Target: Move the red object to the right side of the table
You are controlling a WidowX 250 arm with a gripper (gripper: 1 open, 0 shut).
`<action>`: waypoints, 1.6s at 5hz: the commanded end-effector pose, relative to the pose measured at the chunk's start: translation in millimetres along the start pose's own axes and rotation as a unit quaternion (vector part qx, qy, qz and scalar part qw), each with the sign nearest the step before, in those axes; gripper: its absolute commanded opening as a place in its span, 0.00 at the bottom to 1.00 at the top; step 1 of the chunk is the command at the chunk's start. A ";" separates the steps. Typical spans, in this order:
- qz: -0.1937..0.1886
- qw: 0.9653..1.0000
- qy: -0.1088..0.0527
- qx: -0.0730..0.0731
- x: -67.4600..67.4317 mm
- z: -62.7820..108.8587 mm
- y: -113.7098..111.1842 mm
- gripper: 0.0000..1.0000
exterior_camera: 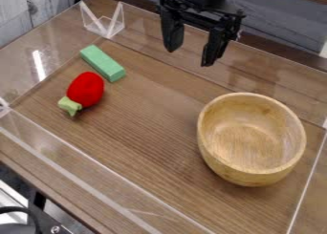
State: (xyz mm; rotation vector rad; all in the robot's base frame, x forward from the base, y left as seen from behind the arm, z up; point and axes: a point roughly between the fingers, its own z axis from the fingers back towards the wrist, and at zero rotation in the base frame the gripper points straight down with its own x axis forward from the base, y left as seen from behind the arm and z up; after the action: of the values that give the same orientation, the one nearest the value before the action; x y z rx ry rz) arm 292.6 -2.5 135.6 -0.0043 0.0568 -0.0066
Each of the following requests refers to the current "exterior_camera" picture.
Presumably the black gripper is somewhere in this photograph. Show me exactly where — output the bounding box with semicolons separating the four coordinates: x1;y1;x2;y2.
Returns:
158;0;246;67

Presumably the red plush strawberry toy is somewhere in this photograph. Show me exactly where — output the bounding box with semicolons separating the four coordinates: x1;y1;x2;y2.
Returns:
58;72;104;117

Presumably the green rectangular block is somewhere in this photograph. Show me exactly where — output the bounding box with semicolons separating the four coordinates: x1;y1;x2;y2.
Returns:
80;45;127;82

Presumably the wooden bowl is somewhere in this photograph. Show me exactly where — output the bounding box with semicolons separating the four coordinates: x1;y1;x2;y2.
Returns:
196;93;307;187

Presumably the clear acrylic tray wall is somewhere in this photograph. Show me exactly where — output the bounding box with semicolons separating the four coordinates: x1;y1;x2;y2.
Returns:
0;98;215;234

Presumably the black metal table frame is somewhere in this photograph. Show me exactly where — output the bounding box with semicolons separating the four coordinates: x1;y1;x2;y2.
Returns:
24;189;75;234

